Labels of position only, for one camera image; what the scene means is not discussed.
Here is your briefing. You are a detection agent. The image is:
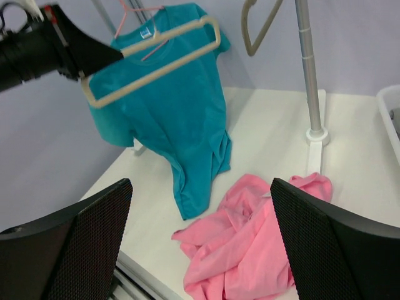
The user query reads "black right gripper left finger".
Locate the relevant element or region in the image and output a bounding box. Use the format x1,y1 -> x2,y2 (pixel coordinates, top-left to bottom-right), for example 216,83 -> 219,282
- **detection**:
1,178 -> 133,299

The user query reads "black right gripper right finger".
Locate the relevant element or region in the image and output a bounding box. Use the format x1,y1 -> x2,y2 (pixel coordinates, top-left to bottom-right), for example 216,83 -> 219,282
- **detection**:
271,178 -> 399,299

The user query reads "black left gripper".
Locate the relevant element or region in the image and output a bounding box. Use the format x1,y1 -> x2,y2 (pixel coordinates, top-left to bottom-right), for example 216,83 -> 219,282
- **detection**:
1,4 -> 123,92

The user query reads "cream hanger with metal hook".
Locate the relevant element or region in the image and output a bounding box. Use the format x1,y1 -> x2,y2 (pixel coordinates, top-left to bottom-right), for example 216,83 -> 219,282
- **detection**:
81,15 -> 221,109

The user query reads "pink t shirt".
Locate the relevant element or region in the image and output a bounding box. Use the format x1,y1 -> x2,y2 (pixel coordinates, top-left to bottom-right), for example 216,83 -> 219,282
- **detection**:
171,171 -> 334,300

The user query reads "teal t shirt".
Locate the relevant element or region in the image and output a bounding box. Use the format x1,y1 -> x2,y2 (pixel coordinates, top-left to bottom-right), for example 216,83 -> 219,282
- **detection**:
89,3 -> 232,220

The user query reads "grey velvet hanger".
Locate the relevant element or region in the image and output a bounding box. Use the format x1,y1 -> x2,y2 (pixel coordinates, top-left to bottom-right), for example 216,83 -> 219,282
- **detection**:
241,0 -> 286,58

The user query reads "white and metal clothes rack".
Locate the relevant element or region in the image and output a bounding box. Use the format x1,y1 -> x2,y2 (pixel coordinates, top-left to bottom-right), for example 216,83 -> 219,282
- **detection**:
81,1 -> 330,174

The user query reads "white plastic basket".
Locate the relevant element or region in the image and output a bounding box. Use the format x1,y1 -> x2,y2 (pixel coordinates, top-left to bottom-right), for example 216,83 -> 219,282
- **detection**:
376,84 -> 399,162

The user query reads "pink wire hanger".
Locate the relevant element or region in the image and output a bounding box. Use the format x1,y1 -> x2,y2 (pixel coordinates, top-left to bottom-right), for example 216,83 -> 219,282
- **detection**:
111,1 -> 172,66

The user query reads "aluminium mounting rail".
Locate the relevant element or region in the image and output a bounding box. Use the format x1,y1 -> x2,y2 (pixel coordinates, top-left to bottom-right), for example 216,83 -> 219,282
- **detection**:
109,259 -> 181,299

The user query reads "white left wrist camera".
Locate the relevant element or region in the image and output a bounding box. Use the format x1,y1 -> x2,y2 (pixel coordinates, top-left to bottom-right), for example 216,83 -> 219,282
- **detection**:
16,0 -> 44,20

